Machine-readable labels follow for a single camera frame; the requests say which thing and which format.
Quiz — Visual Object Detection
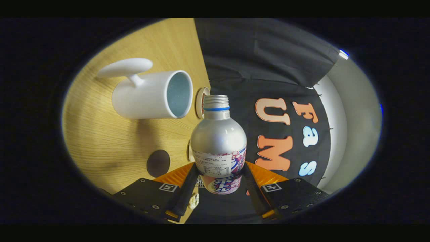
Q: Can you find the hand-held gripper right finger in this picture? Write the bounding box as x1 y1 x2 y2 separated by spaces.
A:
243 161 330 220

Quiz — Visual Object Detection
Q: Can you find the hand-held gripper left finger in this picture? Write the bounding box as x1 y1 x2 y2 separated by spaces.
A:
113 162 200 222

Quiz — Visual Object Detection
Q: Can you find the dark brown round coaster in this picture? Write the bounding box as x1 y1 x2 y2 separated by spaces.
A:
146 150 171 178

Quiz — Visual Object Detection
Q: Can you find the silver juice bottle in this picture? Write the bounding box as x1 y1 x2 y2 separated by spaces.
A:
190 95 248 195

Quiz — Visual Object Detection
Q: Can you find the white cup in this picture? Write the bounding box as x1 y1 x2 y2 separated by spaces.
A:
97 58 194 120

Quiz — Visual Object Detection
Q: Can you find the round beige plate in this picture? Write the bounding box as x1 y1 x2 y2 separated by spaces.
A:
195 87 210 119

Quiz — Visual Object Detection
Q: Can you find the wooden table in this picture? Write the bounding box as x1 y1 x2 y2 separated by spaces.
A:
61 18 211 224

